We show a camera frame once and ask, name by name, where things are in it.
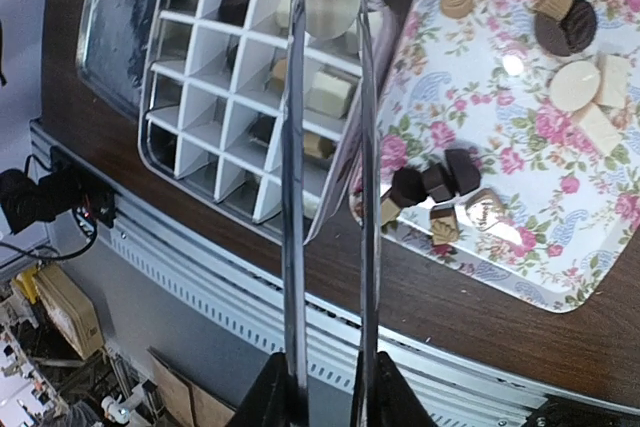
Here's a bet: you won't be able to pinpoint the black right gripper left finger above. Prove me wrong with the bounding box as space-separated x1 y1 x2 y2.
232 352 308 427

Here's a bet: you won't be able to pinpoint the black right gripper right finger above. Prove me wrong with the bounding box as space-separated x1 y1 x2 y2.
352 351 436 426

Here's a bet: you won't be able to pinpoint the metal tongs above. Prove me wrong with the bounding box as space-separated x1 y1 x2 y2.
281 0 379 423

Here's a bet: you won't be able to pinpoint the tan chocolate third row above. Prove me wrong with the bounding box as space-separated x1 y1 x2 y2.
303 132 336 160

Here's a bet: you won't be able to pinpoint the dark chocolate third row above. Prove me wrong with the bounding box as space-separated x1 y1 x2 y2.
249 115 276 149

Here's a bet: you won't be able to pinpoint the pink tin box with dividers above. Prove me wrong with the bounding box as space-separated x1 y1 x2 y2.
138 0 396 241

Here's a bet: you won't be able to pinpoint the white bar chocolate second row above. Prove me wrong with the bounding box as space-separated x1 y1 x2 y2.
306 71 355 119

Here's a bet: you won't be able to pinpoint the tan chocolate second row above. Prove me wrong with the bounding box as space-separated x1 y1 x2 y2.
269 58 288 94

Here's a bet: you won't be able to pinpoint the white heart chocolate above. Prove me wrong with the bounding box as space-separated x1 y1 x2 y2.
275 0 291 29

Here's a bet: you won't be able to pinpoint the pink bunny tin lid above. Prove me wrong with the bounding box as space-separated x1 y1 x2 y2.
76 0 157 122

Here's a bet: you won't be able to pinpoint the tan Sweet chocolate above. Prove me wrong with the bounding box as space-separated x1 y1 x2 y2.
465 188 507 232

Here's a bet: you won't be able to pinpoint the cardboard box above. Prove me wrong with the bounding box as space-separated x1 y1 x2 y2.
147 347 235 426

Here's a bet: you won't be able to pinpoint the yellow plastic crate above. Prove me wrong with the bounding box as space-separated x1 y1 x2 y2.
34 263 104 360

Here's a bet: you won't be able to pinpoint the floral pink tray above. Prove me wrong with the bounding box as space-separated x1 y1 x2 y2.
378 0 639 313

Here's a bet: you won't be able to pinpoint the front aluminium rail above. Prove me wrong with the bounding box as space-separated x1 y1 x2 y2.
30 120 639 426

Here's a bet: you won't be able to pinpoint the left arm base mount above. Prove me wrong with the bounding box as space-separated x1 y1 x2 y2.
1 146 116 235

